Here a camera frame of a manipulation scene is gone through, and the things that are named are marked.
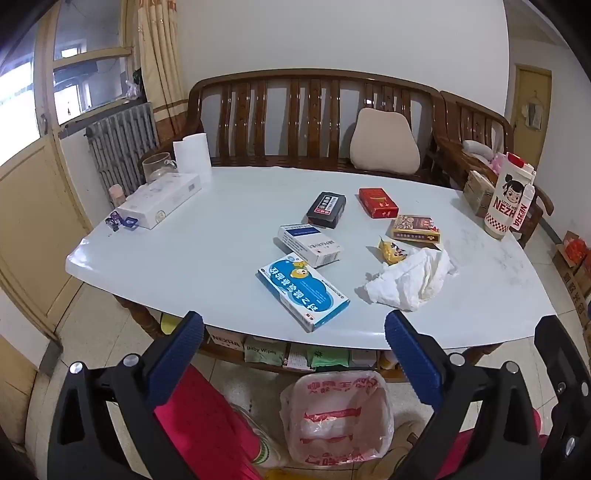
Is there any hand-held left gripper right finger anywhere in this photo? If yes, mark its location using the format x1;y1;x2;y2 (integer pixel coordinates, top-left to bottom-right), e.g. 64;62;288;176
384;310;543;480

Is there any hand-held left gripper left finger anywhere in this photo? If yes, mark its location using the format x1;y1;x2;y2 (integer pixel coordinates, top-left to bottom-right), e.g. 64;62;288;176
46;311;206;480

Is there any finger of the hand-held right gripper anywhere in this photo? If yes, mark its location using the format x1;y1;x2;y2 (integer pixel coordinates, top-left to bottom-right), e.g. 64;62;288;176
534;315;591;467

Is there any white tissue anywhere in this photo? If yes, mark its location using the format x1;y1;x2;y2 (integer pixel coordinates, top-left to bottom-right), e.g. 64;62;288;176
362;247;460;311

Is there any bin with white plastic bag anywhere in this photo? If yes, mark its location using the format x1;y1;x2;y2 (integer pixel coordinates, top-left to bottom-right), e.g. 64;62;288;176
279;369;395;467

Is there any blue cartoon medicine box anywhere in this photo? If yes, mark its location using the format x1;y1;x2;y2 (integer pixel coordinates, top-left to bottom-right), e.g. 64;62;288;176
257;256;351;333

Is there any brown patterned box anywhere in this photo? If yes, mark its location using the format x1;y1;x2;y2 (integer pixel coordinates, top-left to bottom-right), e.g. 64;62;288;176
390;214;441;244

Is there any white blue medicine box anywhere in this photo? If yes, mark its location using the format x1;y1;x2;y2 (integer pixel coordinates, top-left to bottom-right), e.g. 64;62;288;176
277;223;345;267

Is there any black small box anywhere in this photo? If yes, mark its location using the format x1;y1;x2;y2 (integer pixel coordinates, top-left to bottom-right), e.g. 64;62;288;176
307;191;347;230

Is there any pink red cloth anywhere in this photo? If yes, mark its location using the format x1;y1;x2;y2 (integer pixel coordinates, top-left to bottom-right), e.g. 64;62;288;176
154;364;543;480

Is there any green wipes packet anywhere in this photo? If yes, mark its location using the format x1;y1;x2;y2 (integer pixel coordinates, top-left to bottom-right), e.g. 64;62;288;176
244;335;284;367

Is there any pile of cardboard boxes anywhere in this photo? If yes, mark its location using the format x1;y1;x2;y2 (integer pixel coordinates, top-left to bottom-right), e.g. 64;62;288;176
551;231;591;324

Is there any yellow snack wrapper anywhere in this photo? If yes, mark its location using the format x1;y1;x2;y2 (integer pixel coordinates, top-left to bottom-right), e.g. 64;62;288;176
376;236;409;266

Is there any white green plastic packet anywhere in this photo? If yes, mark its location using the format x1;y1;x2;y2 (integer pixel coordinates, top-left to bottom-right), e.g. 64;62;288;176
231;404;289;469

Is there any long white box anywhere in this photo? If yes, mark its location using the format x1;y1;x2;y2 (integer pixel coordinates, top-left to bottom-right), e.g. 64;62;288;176
116;173;203;230

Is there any red small box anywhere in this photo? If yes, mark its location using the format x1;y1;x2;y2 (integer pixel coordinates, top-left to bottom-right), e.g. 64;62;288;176
358;187;400;219

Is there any white cartoon print cup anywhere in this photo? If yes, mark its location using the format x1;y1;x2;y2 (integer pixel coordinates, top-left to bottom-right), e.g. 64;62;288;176
482;151;537;241

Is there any brown drink carton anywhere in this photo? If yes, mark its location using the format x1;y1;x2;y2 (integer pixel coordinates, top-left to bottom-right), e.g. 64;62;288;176
463;170;499;217

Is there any clear glass cup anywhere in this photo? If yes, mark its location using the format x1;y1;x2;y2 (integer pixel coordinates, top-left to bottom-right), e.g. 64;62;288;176
141;152;178;184

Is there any white paper roll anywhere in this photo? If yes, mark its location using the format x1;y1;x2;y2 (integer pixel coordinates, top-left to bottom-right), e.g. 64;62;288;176
173;133;213;182

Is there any yellow wooden window partition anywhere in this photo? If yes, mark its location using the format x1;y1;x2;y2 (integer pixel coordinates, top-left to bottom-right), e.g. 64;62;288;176
0;0;144;342

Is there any beige cushion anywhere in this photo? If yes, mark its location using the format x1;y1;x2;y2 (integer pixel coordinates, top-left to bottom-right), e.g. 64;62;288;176
349;107;421;175

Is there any grey radiator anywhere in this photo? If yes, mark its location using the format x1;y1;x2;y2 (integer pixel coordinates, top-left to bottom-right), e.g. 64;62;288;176
84;102;160;192

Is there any grey white pillow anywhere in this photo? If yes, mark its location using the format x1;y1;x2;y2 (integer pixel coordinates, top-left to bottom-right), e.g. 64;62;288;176
462;139;497;162

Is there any yellow door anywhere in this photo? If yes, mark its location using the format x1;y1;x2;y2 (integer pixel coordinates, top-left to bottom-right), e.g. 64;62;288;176
512;64;552;160

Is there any wooden armchair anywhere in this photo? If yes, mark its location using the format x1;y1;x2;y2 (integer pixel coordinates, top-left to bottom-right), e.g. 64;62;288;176
434;90;555;250

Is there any white cloth on door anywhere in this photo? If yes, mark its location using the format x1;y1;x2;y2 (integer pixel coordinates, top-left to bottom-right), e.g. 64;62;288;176
522;97;546;132

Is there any wooden bench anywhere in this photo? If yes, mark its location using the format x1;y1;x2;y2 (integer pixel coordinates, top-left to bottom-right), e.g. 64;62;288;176
139;71;458;185

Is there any beige curtain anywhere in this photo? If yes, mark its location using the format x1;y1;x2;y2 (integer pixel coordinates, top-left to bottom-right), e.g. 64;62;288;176
121;0;189;139

